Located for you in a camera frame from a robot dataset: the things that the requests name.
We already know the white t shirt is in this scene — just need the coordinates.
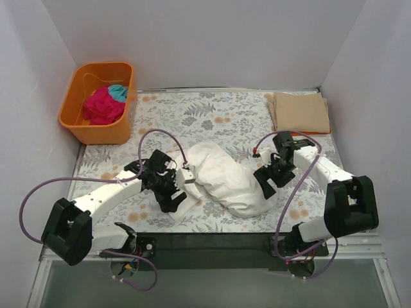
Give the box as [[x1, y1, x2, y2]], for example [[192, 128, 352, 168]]
[[170, 141, 278, 221]]

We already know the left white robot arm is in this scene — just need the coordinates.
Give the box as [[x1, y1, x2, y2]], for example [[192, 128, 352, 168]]
[[40, 150, 195, 266]]

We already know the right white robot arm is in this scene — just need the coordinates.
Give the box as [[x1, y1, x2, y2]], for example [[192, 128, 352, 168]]
[[252, 131, 379, 261]]

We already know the folded orange shirt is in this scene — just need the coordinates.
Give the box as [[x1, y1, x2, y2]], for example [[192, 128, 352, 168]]
[[302, 131, 331, 135]]

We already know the folded beige shirt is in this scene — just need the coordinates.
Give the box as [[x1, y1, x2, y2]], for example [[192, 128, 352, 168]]
[[265, 92, 331, 132]]

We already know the floral patterned table mat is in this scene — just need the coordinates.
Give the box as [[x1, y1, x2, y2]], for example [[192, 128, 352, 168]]
[[69, 91, 325, 232]]

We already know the crumpled magenta shirt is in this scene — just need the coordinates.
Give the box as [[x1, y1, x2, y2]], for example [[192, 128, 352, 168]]
[[82, 86, 126, 125]]

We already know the crumpled teal shirt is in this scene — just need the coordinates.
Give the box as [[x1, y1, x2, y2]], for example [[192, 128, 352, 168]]
[[108, 85, 128, 103]]

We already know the orange plastic basket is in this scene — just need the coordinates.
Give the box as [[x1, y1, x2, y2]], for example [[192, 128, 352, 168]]
[[58, 62, 137, 145]]

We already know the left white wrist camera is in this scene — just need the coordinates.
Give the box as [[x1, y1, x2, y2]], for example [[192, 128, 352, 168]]
[[175, 167, 195, 187]]

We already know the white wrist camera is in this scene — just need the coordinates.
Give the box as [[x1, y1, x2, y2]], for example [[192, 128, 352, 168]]
[[252, 148, 274, 167], [175, 167, 195, 187]]

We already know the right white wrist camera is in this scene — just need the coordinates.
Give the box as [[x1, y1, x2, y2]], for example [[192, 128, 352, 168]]
[[252, 148, 274, 167]]

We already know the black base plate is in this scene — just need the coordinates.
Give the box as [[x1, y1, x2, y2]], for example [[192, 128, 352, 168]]
[[109, 231, 330, 272]]

